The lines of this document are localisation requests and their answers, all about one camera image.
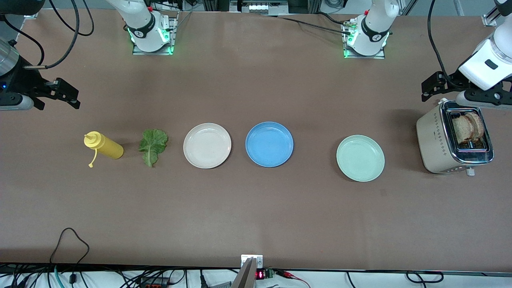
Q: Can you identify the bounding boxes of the toasted bread slice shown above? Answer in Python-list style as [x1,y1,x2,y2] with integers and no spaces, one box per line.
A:
[452,114,476,145]
[466,112,486,141]

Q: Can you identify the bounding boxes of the yellow mustard squeeze bottle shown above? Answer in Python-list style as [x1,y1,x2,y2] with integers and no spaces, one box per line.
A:
[84,131,124,168]

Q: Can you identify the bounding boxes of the green lettuce leaf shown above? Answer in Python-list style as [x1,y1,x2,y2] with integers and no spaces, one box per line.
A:
[138,128,169,168]

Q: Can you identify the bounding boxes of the light green round plate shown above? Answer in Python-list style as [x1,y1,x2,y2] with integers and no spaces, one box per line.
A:
[336,135,386,182]

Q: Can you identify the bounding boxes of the beige round plate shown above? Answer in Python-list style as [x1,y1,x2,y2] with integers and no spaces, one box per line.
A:
[183,123,232,169]

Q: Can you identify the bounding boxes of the blue round plate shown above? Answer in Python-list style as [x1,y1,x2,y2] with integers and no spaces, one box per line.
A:
[245,122,294,168]

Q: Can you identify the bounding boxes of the beige chrome toaster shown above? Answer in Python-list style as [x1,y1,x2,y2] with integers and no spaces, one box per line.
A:
[416,98,495,177]

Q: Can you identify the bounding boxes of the silver control box with lights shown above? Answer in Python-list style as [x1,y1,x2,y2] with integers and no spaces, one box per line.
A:
[230,0,289,15]

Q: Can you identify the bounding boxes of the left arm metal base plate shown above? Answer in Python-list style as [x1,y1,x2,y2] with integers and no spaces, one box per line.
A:
[342,22,386,60]

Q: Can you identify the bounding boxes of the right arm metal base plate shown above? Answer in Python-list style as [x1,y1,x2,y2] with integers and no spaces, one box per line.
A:
[132,11,179,56]

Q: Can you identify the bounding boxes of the thin black looped cable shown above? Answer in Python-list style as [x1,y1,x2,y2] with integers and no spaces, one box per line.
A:
[50,228,90,265]

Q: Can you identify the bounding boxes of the black left arm base cable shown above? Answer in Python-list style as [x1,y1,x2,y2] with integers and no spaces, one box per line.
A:
[256,13,352,36]

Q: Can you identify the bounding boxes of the black coiled cable loop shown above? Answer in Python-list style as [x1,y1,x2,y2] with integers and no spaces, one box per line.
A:
[406,271,444,283]

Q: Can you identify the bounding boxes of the red clip lead wires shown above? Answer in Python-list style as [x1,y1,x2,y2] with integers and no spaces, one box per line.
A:
[276,270,311,288]

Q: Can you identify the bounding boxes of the aluminium camera mount post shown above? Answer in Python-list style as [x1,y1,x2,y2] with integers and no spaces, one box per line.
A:
[231,254,264,288]

